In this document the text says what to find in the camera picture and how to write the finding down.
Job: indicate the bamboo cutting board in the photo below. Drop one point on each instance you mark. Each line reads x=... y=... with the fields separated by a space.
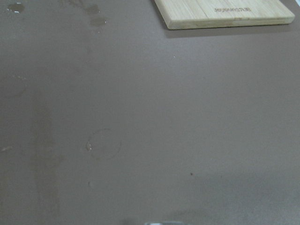
x=201 y=14

